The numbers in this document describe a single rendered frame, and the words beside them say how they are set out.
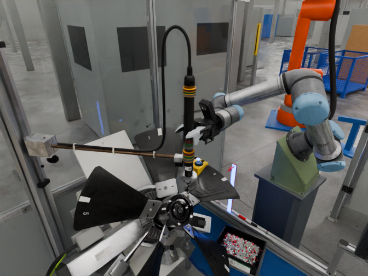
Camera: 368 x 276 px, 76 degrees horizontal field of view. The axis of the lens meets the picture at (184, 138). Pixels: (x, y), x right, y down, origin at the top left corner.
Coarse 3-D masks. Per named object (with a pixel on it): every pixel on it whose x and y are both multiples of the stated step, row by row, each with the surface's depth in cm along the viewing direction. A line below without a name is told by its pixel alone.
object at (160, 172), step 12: (144, 132) 103; (156, 132) 103; (168, 132) 103; (144, 144) 102; (156, 144) 101; (168, 144) 101; (180, 144) 101; (144, 156) 101; (156, 168) 98; (168, 168) 97; (156, 180) 97
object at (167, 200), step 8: (168, 200) 88; (176, 200) 90; (184, 200) 92; (160, 208) 90; (168, 208) 86; (176, 208) 89; (184, 208) 91; (192, 208) 92; (160, 216) 89; (168, 216) 85; (176, 216) 87; (184, 216) 89; (192, 216) 91; (152, 224) 94; (160, 224) 94; (168, 224) 88; (176, 224) 86; (184, 224) 88
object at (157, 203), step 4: (148, 200) 87; (152, 200) 87; (156, 200) 88; (148, 204) 88; (152, 204) 88; (156, 204) 89; (160, 204) 90; (144, 208) 88; (148, 208) 89; (152, 208) 89; (156, 208) 90; (144, 212) 89; (148, 212) 90; (152, 212) 90; (156, 212) 91; (140, 216) 89; (144, 216) 90; (148, 216) 91; (152, 216) 92
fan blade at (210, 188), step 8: (208, 168) 119; (200, 176) 114; (208, 176) 114; (216, 176) 115; (224, 176) 117; (192, 184) 108; (200, 184) 109; (208, 184) 109; (216, 184) 110; (224, 184) 112; (192, 192) 103; (200, 192) 103; (208, 192) 104; (216, 192) 106; (224, 192) 108; (232, 192) 110; (200, 200) 99; (208, 200) 100
